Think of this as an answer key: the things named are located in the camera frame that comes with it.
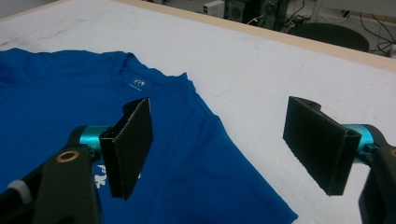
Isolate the black floor cable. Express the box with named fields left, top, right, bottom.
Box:
left=359, top=12, right=396, bottom=58

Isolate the blue T-shirt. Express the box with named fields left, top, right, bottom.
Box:
left=0, top=47, right=299, bottom=224

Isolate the black computer tower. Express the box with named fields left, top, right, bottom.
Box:
left=260, top=0, right=290, bottom=32
left=223, top=0, right=248, bottom=23

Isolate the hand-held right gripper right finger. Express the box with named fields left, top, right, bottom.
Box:
left=282, top=95, right=375, bottom=197

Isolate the white power supply box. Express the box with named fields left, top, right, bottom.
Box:
left=203, top=0, right=226, bottom=18

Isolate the black round stool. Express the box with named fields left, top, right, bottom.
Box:
left=288, top=21, right=371, bottom=53

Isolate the white felt mat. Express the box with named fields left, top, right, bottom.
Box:
left=0, top=0, right=396, bottom=224

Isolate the light wooden table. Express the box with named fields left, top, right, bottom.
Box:
left=0, top=0, right=396, bottom=74

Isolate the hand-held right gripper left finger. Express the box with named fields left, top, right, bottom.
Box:
left=78, top=97, right=154, bottom=201

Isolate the tangle of cables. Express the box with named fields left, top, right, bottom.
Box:
left=279, top=8, right=311, bottom=34

